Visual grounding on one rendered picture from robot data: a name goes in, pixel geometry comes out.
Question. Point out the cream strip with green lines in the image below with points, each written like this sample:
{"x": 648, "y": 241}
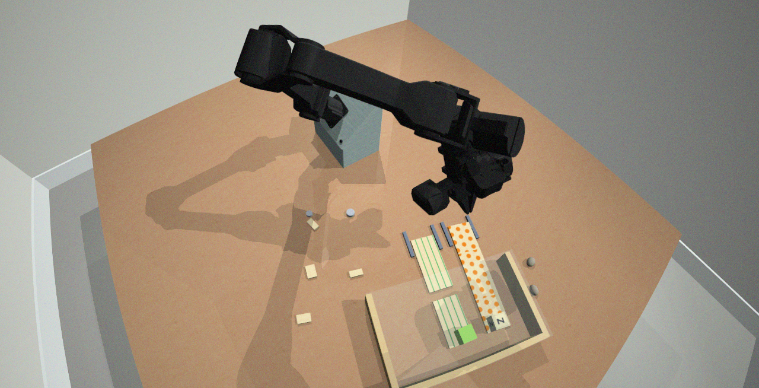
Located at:
{"x": 428, "y": 256}

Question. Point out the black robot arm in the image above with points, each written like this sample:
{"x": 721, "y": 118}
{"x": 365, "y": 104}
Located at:
{"x": 309, "y": 73}

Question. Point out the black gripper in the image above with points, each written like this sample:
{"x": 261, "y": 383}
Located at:
{"x": 434, "y": 197}

